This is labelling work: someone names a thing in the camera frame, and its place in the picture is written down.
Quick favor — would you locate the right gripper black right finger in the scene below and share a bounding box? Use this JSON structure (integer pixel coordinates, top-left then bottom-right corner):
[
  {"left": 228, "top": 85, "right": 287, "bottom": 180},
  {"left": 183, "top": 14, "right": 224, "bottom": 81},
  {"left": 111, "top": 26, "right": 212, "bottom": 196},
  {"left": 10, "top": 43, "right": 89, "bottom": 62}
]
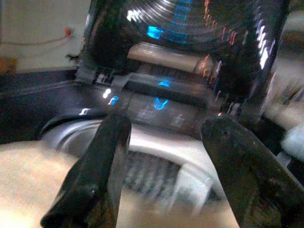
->
[{"left": 200, "top": 115, "right": 304, "bottom": 228}]

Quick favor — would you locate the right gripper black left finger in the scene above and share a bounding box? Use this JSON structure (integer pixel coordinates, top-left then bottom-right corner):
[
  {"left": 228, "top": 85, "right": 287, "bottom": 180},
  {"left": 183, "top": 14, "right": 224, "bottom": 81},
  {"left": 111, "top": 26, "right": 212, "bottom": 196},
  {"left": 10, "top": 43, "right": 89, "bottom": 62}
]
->
[{"left": 39, "top": 113, "right": 133, "bottom": 228}]

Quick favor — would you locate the beige towel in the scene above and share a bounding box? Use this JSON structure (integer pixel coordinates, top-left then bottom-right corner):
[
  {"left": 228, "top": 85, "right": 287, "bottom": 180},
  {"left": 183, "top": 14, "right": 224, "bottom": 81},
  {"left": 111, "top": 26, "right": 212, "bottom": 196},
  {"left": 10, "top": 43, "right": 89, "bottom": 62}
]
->
[{"left": 0, "top": 140, "right": 240, "bottom": 228}]

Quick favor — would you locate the black top-load washing machine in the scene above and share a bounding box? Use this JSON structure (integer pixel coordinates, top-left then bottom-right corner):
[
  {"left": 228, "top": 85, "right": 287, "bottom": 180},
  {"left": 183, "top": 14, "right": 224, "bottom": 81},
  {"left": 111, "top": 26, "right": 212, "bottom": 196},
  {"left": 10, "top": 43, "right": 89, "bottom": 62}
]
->
[{"left": 0, "top": 78, "right": 293, "bottom": 209}]

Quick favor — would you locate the white cloth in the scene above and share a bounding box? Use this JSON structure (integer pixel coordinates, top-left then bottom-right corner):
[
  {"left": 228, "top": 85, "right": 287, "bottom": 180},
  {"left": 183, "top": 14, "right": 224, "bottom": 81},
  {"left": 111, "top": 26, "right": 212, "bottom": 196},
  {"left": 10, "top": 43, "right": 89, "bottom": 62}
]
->
[{"left": 280, "top": 125, "right": 304, "bottom": 162}]

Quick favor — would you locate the dark glass washer lid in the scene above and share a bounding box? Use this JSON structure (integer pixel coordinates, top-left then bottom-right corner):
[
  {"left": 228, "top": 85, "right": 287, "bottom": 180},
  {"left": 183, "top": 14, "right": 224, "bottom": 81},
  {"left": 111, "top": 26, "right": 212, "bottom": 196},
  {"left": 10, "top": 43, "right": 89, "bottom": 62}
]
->
[{"left": 78, "top": 0, "right": 289, "bottom": 114}]

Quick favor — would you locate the thin wall cable red plug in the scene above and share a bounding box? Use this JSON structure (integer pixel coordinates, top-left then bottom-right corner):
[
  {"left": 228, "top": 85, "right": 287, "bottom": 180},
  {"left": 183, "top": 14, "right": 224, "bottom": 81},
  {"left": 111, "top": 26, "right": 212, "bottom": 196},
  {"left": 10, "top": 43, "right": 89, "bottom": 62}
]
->
[{"left": 0, "top": 28, "right": 75, "bottom": 46}]

